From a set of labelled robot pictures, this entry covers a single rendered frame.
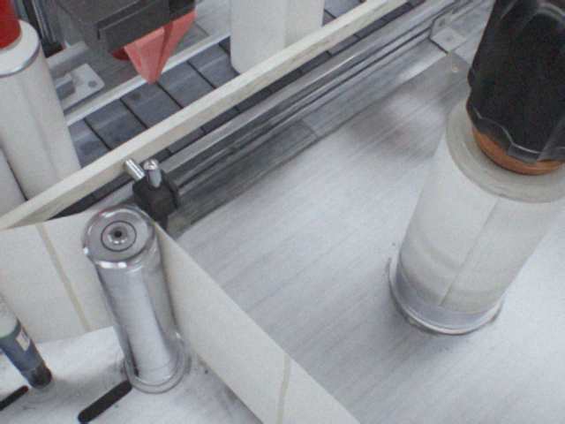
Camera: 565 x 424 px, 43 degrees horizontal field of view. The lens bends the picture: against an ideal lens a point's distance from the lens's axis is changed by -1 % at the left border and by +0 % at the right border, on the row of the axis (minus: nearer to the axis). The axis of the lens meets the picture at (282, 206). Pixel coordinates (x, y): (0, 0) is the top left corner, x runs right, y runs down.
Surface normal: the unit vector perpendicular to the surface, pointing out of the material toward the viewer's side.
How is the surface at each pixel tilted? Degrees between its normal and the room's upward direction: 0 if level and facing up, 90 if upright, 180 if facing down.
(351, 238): 0
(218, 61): 0
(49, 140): 90
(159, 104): 0
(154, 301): 90
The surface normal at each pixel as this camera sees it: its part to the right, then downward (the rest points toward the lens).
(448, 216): -0.80, 0.49
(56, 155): 0.79, 0.54
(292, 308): 0.04, -0.54
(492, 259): -0.07, 0.81
